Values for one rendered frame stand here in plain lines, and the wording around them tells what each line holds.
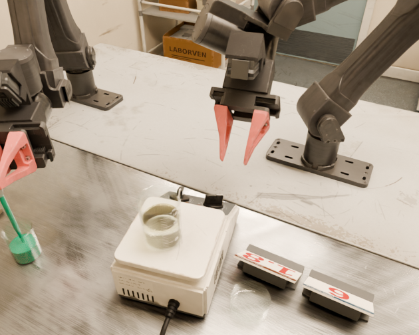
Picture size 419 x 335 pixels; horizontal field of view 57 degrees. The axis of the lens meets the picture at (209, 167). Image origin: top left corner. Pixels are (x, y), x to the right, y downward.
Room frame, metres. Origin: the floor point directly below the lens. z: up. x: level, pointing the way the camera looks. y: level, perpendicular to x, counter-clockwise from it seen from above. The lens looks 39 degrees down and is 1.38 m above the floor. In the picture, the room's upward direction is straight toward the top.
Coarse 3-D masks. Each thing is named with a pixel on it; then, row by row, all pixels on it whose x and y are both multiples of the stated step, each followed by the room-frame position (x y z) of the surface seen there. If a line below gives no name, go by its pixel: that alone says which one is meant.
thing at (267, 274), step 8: (248, 248) 0.39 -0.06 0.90; (256, 248) 0.39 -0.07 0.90; (264, 256) 0.37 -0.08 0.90; (272, 256) 0.37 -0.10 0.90; (240, 264) 0.36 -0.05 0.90; (248, 264) 0.34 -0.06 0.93; (280, 264) 0.36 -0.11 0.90; (288, 264) 0.36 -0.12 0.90; (296, 264) 0.36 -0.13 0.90; (248, 272) 0.34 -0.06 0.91; (256, 272) 0.33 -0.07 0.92; (264, 272) 0.33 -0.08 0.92; (272, 272) 0.32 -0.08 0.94; (264, 280) 0.33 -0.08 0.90; (272, 280) 0.32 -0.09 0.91; (280, 280) 0.32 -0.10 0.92; (288, 280) 0.32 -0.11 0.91; (296, 280) 0.31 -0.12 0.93
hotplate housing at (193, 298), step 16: (224, 224) 0.38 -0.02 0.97; (224, 240) 0.35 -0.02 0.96; (224, 256) 0.36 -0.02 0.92; (112, 272) 0.30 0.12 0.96; (128, 272) 0.30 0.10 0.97; (144, 272) 0.30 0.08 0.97; (208, 272) 0.30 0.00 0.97; (128, 288) 0.30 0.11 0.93; (144, 288) 0.29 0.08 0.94; (160, 288) 0.28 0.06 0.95; (176, 288) 0.28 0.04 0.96; (192, 288) 0.27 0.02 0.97; (208, 288) 0.28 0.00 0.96; (160, 304) 0.28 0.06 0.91; (176, 304) 0.27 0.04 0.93; (192, 304) 0.27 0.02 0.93; (208, 304) 0.28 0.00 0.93
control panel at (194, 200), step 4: (188, 196) 0.47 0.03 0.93; (192, 196) 0.47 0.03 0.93; (192, 200) 0.45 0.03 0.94; (196, 200) 0.45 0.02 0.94; (200, 200) 0.46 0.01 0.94; (204, 200) 0.46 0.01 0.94; (196, 204) 0.43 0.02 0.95; (200, 204) 0.44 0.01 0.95; (224, 204) 0.45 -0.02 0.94; (228, 204) 0.45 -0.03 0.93; (232, 204) 0.45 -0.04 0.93; (224, 208) 0.43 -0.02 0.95; (228, 208) 0.43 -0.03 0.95; (232, 208) 0.43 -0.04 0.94; (224, 212) 0.41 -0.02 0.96; (228, 212) 0.41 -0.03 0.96
